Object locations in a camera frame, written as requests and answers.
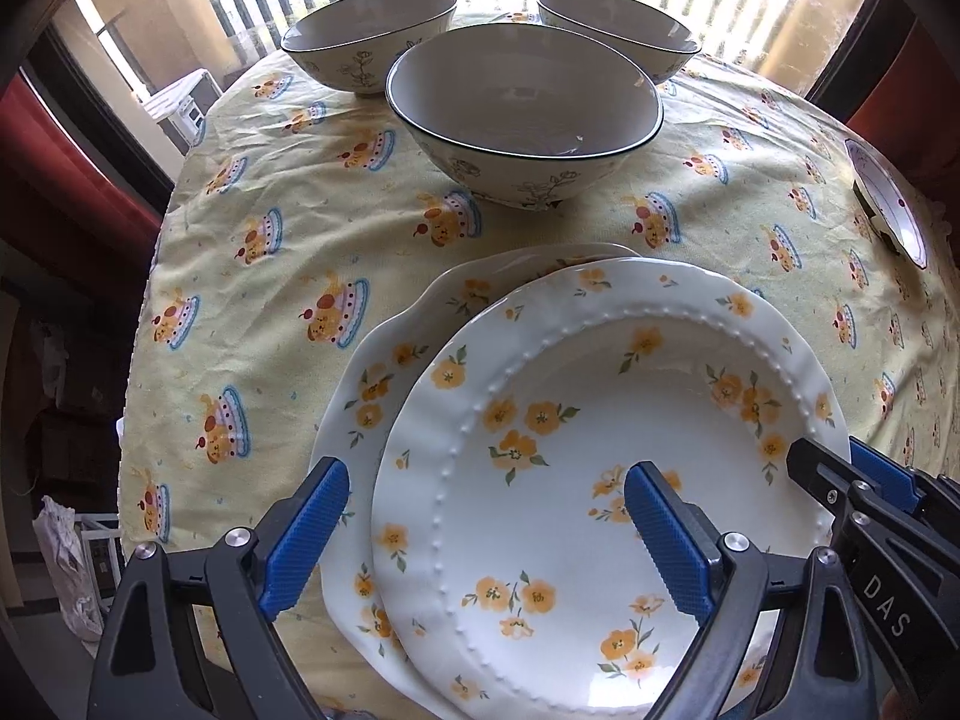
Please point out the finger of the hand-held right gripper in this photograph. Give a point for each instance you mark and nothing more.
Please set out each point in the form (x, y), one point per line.
(889, 474)
(814, 472)

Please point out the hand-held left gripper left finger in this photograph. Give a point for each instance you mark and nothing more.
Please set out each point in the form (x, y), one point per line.
(304, 540)

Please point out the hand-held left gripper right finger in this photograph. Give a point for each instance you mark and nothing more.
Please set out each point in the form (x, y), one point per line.
(667, 540)

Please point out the yellow floral beaded plate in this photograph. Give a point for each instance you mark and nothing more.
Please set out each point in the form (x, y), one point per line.
(570, 465)

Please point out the yellow floral scalloped plate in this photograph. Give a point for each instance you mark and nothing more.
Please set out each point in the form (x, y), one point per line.
(375, 390)

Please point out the red patterned white plate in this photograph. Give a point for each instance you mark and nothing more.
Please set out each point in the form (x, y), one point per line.
(889, 191)

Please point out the green rimmed floral bowl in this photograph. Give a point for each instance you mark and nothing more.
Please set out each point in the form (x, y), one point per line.
(352, 37)
(615, 15)
(525, 90)

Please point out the white plastic bag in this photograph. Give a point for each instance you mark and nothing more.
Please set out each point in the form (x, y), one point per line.
(64, 570)

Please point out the yellow cake print tablecloth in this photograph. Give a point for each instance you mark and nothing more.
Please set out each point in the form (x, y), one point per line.
(300, 187)

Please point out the red curtain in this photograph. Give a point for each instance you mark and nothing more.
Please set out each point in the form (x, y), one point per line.
(60, 157)
(930, 90)

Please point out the white outdoor unit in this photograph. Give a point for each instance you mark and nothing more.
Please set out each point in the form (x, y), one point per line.
(180, 109)

